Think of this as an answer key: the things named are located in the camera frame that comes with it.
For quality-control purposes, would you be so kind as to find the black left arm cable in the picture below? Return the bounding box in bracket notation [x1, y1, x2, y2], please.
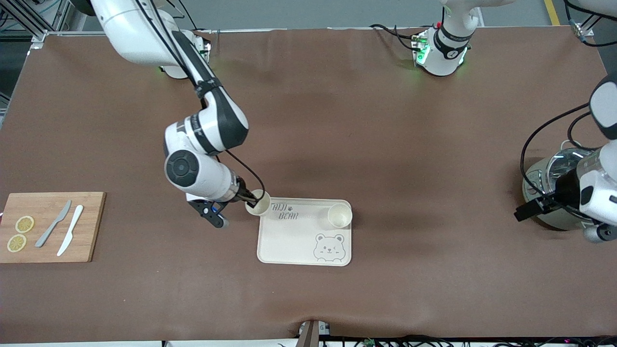
[520, 0, 617, 197]

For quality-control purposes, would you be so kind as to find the wooden cutting board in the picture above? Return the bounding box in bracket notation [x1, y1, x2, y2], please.
[0, 192, 107, 264]

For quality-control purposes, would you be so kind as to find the aluminium frame strut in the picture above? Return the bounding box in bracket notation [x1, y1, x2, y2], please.
[0, 0, 64, 49]
[569, 0, 617, 37]

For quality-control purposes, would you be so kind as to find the white plastic cup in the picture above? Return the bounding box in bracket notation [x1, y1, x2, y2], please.
[328, 203, 353, 228]
[245, 189, 271, 216]

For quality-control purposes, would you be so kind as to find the black base cable bundle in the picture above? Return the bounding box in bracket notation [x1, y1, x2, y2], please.
[370, 23, 426, 52]

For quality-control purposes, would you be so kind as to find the grey plastic knife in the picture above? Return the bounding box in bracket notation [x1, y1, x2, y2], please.
[35, 200, 72, 248]

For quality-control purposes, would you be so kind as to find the glass pot lid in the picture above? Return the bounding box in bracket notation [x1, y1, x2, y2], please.
[546, 147, 597, 194]

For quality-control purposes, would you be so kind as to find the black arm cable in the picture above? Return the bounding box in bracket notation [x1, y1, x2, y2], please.
[133, 0, 267, 208]
[520, 0, 617, 197]

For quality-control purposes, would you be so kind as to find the grey metal mount post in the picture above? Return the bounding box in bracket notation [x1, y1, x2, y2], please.
[298, 320, 331, 347]

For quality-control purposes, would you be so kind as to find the white plastic knife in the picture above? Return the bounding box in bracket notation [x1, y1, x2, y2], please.
[56, 205, 84, 257]

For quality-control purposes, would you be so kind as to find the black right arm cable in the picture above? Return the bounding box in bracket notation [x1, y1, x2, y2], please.
[133, 0, 267, 208]

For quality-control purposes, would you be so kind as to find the cream bear print tray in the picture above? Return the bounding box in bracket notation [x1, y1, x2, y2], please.
[256, 197, 352, 267]

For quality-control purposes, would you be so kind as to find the grey-green electric cooking pot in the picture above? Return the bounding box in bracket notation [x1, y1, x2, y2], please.
[522, 139, 603, 232]

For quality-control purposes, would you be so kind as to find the brown table cover sheet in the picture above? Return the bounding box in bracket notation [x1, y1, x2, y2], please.
[0, 27, 617, 344]

